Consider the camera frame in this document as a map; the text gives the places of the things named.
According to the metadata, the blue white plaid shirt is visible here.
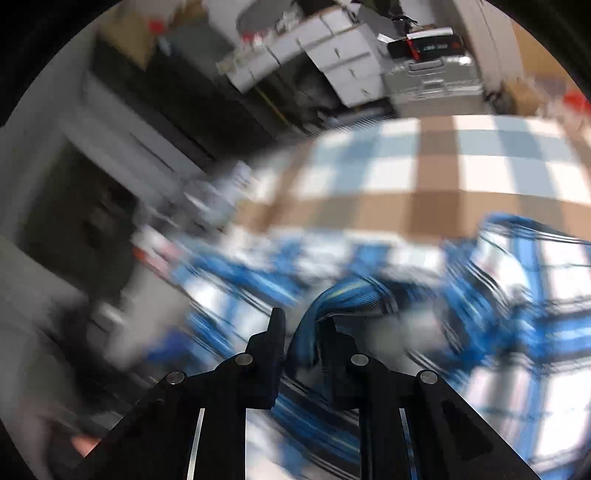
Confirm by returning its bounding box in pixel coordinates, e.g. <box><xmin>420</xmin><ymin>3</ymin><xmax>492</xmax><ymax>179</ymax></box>
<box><xmin>147</xmin><ymin>214</ymin><xmax>590</xmax><ymax>479</ymax></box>

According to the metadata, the person left hand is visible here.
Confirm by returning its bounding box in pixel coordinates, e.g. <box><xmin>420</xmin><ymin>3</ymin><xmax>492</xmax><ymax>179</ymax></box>
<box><xmin>70</xmin><ymin>435</ymin><xmax>101</xmax><ymax>457</ymax></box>

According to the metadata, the checkered brown blue bedsheet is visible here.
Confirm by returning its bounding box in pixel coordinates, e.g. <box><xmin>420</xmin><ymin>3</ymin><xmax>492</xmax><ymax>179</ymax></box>
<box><xmin>235</xmin><ymin>115</ymin><xmax>590</xmax><ymax>241</ymax></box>

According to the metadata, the silver flat suitcase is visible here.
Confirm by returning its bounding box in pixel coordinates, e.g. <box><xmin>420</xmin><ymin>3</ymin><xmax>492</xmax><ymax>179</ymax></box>
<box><xmin>382</xmin><ymin>54</ymin><xmax>490</xmax><ymax>118</ymax></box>

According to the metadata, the black shoe box with red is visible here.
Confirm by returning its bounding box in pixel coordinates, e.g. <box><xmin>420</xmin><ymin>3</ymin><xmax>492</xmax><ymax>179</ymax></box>
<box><xmin>387</xmin><ymin>27</ymin><xmax>466</xmax><ymax>62</ymax></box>

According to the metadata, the white drawer desk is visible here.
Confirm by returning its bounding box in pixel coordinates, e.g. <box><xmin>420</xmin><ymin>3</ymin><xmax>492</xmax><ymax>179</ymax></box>
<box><xmin>216</xmin><ymin>7</ymin><xmax>387</xmax><ymax>107</ymax></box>

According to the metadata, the white upright suitcase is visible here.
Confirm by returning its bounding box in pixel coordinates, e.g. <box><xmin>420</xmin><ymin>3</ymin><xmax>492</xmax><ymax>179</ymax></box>
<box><xmin>454</xmin><ymin>0</ymin><xmax>524</xmax><ymax>91</ymax></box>

